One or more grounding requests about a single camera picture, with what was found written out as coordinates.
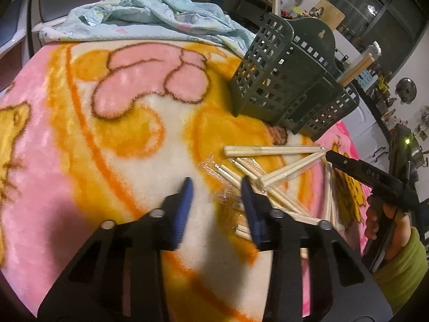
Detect pink yellow printed blanket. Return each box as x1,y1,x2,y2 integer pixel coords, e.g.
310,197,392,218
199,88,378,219
0,37,376,322

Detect row of condiment bottles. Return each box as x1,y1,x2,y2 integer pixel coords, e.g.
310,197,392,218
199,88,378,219
360,64,403,131

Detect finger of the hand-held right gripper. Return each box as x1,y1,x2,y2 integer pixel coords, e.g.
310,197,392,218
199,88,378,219
326,150,411,197

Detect person's right hand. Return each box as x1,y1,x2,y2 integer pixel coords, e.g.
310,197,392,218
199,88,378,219
365,195,413,260

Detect person's right forearm green sleeve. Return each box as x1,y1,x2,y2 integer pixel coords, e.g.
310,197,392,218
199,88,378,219
372,226,429,314

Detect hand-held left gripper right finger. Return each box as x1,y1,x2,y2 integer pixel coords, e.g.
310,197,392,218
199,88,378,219
241,175,394,322

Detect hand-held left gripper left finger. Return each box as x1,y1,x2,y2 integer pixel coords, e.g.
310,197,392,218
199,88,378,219
36,176,195,322

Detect wooden cutting board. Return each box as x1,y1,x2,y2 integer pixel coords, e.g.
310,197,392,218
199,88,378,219
315,0,346,31

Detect dark framed window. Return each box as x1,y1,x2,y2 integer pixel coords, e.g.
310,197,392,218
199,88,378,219
327,0,424,74

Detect white kitchen cabinets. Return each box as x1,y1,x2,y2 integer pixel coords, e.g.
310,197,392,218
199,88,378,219
349,101,394,168

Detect steel cooking pot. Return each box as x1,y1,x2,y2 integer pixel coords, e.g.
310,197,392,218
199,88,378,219
410,136,429,168

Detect hanging steel pot lid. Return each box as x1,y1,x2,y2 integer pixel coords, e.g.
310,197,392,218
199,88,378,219
395,77,418,104

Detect dark green utensil basket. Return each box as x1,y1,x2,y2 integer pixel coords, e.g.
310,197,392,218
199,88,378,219
229,11,360,141

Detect light blue printed blanket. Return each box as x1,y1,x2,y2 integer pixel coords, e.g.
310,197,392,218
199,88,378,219
39,0,258,57

